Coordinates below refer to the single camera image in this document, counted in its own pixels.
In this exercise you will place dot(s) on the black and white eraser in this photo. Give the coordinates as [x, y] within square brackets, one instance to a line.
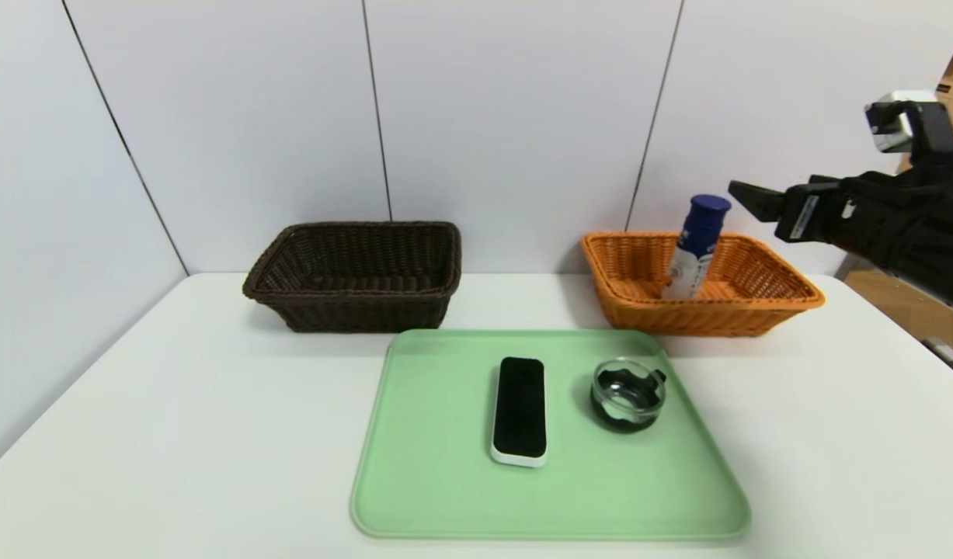
[519, 404]

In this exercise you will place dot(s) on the glass cup with black sleeve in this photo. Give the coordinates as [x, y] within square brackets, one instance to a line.
[626, 418]

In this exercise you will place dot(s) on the orange wicker basket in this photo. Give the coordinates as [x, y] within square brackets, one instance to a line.
[756, 314]

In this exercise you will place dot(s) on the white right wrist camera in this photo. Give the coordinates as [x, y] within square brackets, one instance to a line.
[892, 124]

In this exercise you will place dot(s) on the grey chair base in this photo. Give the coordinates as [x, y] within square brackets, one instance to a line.
[950, 359]

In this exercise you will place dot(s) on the dark brown wicker basket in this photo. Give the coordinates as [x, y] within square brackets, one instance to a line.
[328, 307]

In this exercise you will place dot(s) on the light green plastic tray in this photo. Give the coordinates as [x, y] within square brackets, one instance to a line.
[616, 489]

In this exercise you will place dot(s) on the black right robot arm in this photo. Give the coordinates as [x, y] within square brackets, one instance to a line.
[934, 233]

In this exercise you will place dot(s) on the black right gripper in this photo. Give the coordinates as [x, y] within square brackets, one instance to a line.
[805, 212]

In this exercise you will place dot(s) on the white bottle with blue cap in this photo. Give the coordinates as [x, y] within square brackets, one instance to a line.
[697, 233]

